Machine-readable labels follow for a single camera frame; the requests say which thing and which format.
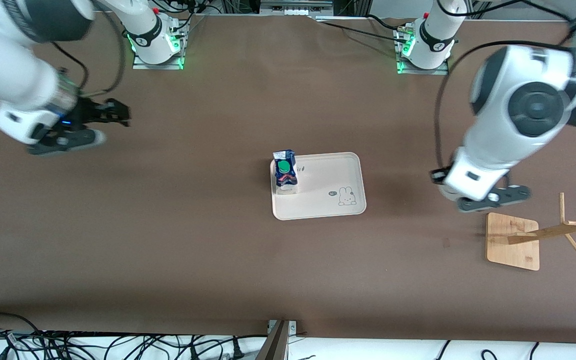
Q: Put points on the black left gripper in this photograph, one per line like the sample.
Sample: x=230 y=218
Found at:
x=437 y=180

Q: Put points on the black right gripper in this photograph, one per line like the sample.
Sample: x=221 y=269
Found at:
x=89 y=111

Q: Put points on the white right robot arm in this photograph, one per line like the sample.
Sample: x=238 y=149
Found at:
x=8 y=70

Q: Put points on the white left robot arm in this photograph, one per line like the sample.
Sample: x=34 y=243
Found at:
x=498 y=130

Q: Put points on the wooden cup rack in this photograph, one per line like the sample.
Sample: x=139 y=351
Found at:
x=513 y=250

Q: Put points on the blue milk carton green cap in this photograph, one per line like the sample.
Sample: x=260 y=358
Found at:
x=285 y=172

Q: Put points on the beige tray with bunny print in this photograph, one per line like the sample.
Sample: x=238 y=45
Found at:
x=318 y=175

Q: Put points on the grey power strip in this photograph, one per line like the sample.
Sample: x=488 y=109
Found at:
x=295 y=10

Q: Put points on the aluminium profile bar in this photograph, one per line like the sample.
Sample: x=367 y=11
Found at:
x=275 y=345

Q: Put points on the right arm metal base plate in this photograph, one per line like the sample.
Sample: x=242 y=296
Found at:
x=140 y=65

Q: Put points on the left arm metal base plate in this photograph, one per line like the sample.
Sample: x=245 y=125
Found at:
x=443 y=71

